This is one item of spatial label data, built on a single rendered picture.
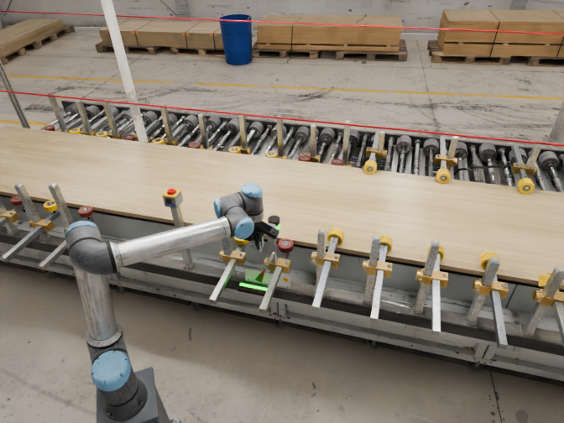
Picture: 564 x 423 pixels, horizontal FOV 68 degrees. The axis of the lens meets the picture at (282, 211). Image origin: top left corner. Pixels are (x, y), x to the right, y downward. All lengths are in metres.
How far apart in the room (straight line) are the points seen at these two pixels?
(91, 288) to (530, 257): 2.03
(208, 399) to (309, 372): 0.63
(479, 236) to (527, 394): 1.05
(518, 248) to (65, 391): 2.73
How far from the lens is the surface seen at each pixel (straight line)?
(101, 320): 1.92
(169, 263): 2.51
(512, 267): 2.33
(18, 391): 3.23
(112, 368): 1.95
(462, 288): 2.41
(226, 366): 2.85
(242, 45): 7.49
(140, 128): 3.32
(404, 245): 2.27
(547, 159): 3.46
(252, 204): 1.80
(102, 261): 1.55
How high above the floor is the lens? 2.40
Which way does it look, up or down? 38 degrees down
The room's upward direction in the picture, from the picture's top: 2 degrees counter-clockwise
